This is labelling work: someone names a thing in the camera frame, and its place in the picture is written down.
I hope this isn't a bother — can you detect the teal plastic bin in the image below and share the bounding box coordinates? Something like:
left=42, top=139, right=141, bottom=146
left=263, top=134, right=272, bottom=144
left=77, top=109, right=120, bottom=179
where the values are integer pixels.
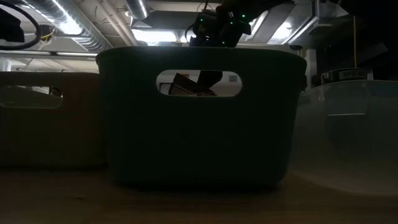
left=95, top=45, right=308, bottom=189

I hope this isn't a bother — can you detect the grey plastic bin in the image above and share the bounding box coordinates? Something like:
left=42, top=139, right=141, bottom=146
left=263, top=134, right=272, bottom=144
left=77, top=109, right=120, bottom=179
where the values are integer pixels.
left=0, top=70, right=109, bottom=170

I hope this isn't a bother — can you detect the yellow cord reel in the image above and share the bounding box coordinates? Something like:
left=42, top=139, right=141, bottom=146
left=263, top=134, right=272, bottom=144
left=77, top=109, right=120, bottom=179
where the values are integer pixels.
left=39, top=24, right=57, bottom=47

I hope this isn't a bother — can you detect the large silver ceiling duct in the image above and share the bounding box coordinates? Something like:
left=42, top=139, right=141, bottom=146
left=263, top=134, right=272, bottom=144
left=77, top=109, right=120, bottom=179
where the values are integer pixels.
left=24, top=0, right=114, bottom=54

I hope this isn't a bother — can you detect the dark packet white label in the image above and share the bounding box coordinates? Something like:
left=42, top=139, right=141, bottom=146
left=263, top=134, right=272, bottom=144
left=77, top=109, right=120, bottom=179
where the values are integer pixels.
left=167, top=72, right=218, bottom=97

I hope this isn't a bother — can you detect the small silver ceiling duct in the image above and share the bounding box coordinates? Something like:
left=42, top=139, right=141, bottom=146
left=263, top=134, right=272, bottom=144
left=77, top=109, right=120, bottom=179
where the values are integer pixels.
left=125, top=0, right=149, bottom=21

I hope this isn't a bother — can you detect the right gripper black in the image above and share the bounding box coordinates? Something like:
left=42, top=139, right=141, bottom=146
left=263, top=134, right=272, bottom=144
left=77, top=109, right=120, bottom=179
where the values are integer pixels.
left=185, top=0, right=252, bottom=91

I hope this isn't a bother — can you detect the clear plastic bin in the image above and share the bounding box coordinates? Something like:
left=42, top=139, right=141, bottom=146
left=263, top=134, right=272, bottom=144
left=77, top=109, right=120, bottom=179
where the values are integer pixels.
left=287, top=79, right=398, bottom=196

